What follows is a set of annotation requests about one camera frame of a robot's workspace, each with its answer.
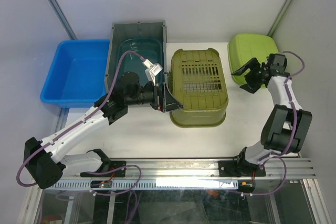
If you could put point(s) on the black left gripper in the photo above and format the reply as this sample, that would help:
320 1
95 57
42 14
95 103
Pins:
164 100

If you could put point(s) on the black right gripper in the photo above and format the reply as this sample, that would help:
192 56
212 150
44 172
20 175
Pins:
253 64

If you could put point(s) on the lime green plastic basin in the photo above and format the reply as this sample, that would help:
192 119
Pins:
243 47

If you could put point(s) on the olive green slotted basket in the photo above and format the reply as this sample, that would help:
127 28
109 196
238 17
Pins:
196 80

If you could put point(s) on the teal transparent tub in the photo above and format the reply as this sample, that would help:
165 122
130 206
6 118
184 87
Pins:
149 48

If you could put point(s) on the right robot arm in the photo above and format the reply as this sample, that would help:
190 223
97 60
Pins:
288 123

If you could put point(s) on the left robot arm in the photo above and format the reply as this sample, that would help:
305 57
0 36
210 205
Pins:
48 160

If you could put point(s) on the grey plastic crate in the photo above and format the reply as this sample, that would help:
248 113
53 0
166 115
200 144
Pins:
125 31

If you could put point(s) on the blue plastic tub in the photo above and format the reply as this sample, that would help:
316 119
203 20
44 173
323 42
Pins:
76 75

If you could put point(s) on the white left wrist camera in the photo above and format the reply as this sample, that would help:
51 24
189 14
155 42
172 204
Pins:
152 70

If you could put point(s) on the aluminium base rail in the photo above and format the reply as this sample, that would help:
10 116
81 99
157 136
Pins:
292 168

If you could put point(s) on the white slotted cable duct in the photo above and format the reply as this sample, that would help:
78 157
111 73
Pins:
146 184

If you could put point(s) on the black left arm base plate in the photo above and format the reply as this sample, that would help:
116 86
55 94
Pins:
107 167

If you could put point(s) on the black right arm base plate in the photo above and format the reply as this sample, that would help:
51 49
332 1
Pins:
233 168

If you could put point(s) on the left aluminium corner post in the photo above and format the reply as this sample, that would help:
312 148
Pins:
63 19

